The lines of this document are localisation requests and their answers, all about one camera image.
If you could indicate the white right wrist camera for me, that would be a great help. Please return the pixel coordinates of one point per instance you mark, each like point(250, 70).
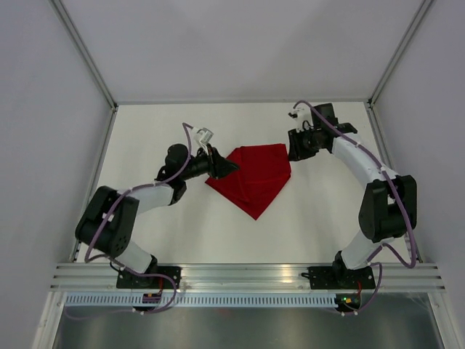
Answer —
point(303, 119)

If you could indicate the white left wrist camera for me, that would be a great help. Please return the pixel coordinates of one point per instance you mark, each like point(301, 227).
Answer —
point(202, 136)

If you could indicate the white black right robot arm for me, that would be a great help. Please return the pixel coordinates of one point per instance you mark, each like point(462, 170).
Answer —
point(388, 209)

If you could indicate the red cloth napkin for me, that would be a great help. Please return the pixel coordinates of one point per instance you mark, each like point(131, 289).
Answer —
point(263, 172)

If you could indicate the white slotted cable duct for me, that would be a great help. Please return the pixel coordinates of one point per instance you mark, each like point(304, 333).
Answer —
point(203, 300)

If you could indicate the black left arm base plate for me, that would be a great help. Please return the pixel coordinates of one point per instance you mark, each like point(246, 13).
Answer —
point(171, 279)

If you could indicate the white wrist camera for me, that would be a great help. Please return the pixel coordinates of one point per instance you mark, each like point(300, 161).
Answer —
point(202, 136)
point(303, 119)

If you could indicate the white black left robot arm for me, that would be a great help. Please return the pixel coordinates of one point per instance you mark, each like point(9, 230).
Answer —
point(108, 220)

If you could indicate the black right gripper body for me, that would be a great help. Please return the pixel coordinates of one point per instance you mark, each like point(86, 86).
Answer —
point(320, 147)

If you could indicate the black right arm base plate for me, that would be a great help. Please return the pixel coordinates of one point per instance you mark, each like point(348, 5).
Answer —
point(326, 278)

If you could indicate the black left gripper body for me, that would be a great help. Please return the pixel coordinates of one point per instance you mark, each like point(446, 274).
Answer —
point(201, 164)

